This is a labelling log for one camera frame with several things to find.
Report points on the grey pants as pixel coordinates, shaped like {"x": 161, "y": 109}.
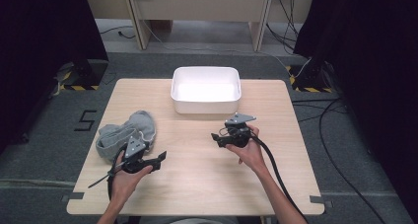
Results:
{"x": 113, "y": 140}

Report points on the person's left hand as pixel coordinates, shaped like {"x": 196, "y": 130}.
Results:
{"x": 126, "y": 184}

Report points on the person's grey clothing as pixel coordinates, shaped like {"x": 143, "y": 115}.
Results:
{"x": 187, "y": 220}

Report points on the person's right hand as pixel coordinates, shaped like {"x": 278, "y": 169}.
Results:
{"x": 251, "y": 155}

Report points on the black curtain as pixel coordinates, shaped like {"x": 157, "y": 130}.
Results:
{"x": 371, "y": 53}
{"x": 42, "y": 36}

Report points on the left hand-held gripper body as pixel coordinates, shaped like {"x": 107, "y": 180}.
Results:
{"x": 134, "y": 150}

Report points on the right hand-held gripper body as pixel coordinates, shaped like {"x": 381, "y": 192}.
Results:
{"x": 238, "y": 136}

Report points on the white plastic bin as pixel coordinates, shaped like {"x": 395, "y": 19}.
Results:
{"x": 205, "y": 92}

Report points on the beige wooden desk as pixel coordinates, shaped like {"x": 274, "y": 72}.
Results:
{"x": 203, "y": 5}

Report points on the black stand base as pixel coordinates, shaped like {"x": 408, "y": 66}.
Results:
{"x": 310, "y": 76}
{"x": 88, "y": 74}

